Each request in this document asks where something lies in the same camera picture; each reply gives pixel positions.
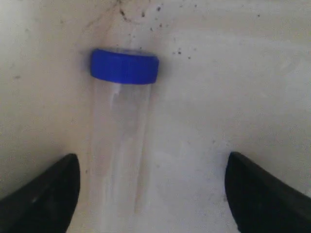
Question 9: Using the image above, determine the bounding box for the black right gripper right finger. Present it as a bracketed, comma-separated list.
[225, 152, 311, 233]

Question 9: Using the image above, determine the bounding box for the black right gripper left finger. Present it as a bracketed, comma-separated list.
[0, 154, 81, 233]

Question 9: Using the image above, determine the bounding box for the cream plastic bin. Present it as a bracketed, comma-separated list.
[0, 0, 311, 233]

